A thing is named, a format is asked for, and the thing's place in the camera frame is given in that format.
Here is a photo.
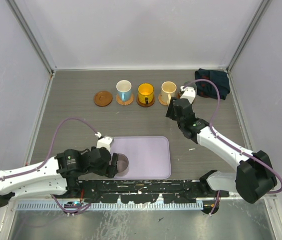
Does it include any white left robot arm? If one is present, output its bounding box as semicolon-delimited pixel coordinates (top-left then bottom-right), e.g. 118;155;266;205
0;147;122;207

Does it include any lavender plastic tray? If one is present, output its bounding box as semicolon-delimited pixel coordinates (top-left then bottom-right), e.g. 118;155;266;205
111;136;171;180

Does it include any aluminium frame rail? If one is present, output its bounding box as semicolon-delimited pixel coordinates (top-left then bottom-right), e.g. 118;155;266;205
5;0;57;75

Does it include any brown wooden coaster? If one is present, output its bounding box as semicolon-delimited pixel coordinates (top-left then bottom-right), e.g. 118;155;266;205
136;97;155;108
93;90;113;107

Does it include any white mug blue handle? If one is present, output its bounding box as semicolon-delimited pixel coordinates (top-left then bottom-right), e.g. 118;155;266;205
116;80;132;102

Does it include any white slotted cable duct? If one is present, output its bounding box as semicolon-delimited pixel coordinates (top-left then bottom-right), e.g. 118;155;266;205
16;199;204;211

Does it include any cream mug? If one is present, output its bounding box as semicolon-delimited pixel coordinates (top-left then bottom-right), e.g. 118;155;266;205
161;81;177;97

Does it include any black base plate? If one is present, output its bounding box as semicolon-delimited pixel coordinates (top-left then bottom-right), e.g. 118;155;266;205
52;178;230;205

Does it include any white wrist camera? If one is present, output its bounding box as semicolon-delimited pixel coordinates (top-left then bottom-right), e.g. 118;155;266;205
94;132;114;152
180;86;196;104

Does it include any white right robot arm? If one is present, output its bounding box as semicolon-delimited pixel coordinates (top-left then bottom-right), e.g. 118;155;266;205
166;97;278;204

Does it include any dark teal crumpled cloth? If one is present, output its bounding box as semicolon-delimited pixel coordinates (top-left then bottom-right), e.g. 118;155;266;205
193;68;231;101

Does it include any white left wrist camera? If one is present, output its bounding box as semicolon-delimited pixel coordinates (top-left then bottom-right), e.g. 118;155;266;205
94;132;114;152

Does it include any yellow mug black handle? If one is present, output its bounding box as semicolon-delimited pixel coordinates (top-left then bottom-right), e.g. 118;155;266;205
138;83;154;105

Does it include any grey green ceramic mug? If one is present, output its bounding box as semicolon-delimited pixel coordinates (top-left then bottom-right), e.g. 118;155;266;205
183;81;197;93

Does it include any woven rattan coaster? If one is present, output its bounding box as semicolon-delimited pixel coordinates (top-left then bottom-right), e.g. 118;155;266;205
158;93;174;106
116;93;134;106

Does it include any purple glass mug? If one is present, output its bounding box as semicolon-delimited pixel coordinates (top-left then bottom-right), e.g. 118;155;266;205
115;153;129;178

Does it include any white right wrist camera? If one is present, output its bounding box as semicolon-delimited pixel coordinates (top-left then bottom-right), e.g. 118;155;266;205
180;86;196;104

